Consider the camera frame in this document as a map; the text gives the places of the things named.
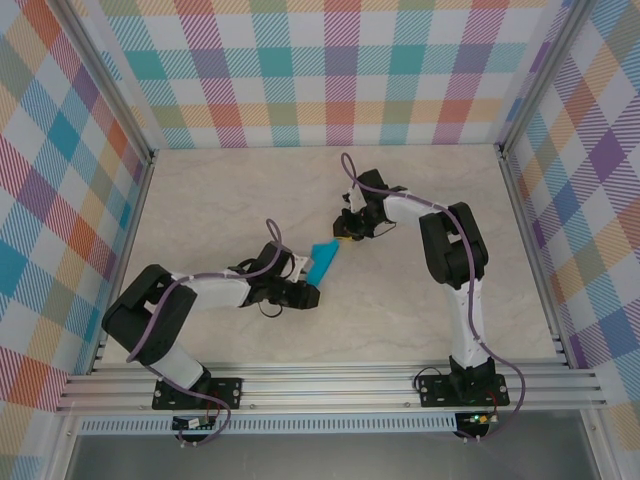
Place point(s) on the blue square paper sheet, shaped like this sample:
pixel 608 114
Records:
pixel 322 262

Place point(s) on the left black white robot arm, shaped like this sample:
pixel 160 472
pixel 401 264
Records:
pixel 150 320

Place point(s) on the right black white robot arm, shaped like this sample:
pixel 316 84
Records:
pixel 450 245

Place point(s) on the small dark circuit board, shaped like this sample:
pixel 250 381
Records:
pixel 192 424

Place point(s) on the circuit board with green light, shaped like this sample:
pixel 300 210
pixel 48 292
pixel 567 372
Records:
pixel 475 419

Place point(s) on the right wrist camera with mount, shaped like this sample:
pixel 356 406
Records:
pixel 354 198

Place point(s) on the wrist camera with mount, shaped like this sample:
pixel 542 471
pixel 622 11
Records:
pixel 301 265
pixel 354 198

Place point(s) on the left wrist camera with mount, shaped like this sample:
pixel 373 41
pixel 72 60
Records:
pixel 301 265

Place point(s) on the aluminium mounting rail beam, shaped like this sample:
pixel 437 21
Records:
pixel 325 387

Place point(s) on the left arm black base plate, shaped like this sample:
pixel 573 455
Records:
pixel 230 392

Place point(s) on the aluminium table side rail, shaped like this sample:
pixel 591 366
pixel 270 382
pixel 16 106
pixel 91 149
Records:
pixel 130 235
pixel 529 235

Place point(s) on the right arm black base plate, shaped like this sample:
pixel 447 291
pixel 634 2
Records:
pixel 435 392

